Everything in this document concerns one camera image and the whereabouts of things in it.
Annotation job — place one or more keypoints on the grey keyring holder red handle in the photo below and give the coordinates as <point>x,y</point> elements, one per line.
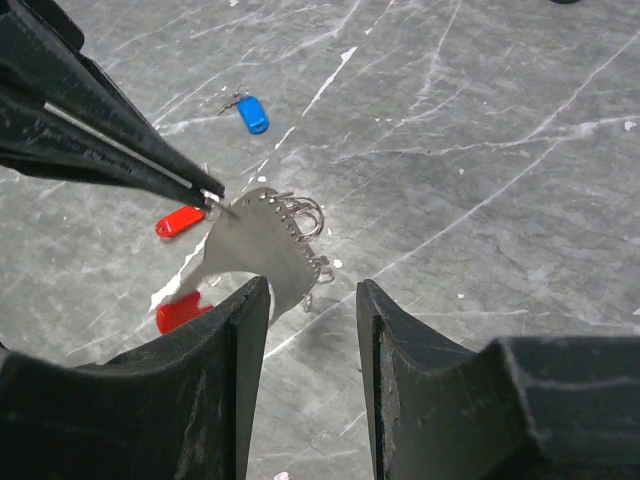
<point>265,233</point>

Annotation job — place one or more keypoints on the red tagged key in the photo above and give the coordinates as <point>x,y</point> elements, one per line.
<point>186,217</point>

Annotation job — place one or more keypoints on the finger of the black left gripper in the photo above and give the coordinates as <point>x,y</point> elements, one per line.
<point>63,118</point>

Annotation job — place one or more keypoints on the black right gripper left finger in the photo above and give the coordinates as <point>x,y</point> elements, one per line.
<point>179,407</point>

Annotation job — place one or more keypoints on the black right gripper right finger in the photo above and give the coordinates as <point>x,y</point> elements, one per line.
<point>521,408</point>

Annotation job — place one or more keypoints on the blue tagged key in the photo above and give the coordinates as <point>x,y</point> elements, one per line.
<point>250,110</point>

